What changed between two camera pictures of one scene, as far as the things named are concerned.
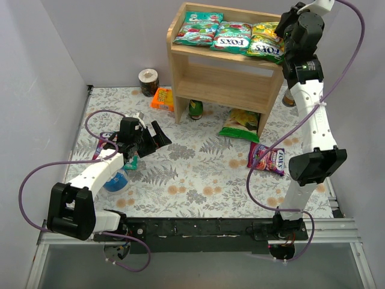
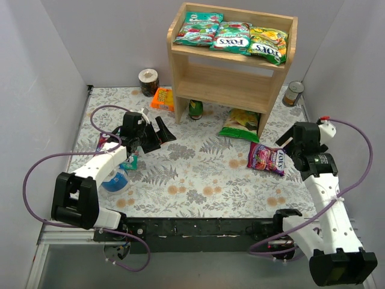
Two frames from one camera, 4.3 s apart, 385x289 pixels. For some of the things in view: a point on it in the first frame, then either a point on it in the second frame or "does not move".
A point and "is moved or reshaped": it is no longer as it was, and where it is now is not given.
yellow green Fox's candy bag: [264, 43] is moved or reshaped
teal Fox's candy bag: [233, 37] does not move
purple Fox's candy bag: [274, 161] does not move
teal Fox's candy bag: [199, 28] does not move
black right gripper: [286, 21] to [290, 143]
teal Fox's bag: [132, 165] does not move
